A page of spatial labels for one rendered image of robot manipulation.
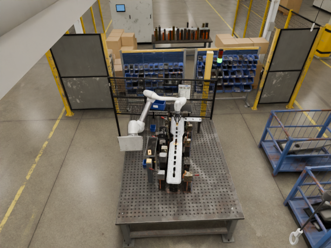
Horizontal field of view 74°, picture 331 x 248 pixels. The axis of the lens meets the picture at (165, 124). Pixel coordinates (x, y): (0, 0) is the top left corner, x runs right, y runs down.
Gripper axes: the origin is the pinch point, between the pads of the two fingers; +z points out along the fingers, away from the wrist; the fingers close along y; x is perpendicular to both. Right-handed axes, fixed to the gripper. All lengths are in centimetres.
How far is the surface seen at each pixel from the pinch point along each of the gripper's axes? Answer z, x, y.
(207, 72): -62, -58, -46
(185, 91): -26, -55, -13
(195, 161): 34, 53, -32
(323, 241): 61, 150, -191
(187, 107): 1.7, -47.0, -16.9
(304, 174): 21, 78, -181
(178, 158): 4, 75, -5
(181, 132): 4.6, 19.1, -7.8
